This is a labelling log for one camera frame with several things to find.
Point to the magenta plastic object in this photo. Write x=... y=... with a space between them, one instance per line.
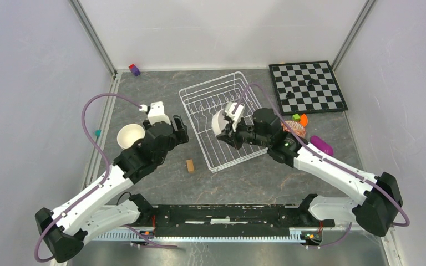
x=322 y=145

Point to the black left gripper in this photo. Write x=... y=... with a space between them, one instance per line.
x=179 y=136

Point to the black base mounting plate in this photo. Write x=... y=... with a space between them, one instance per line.
x=222 y=220

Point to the beige ceramic bowl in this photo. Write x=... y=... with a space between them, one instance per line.
x=129 y=134

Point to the white smooth bowl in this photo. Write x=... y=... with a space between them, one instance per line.
x=218 y=122

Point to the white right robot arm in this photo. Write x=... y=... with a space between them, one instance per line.
x=372 y=201

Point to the small wooden block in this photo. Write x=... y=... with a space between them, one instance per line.
x=190 y=166

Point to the white wire dish rack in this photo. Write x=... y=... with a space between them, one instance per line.
x=201 y=102

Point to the red purple toy block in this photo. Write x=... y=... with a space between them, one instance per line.
x=134 y=70

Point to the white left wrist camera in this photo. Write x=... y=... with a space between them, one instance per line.
x=155 y=112

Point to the black chess piece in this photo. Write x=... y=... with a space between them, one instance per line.
x=311 y=82
x=290 y=95

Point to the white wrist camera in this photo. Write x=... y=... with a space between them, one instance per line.
x=233 y=113
x=155 y=112

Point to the blue patterned bowl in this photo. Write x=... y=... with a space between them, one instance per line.
x=296 y=127

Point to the orange toy block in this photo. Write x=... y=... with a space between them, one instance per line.
x=303 y=120

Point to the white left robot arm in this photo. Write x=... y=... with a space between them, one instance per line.
x=68 y=228

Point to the black white chessboard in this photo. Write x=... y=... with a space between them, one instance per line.
x=324 y=96

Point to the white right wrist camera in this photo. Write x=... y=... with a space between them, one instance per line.
x=233 y=113

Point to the aluminium frame rail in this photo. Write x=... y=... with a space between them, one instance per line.
x=60 y=165

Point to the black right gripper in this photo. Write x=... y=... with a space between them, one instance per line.
x=231 y=137

